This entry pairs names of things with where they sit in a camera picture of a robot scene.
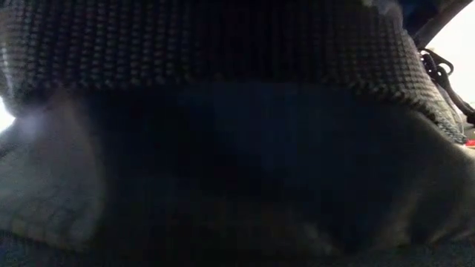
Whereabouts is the dark blue backpack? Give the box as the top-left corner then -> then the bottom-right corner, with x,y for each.
0,0 -> 475,267

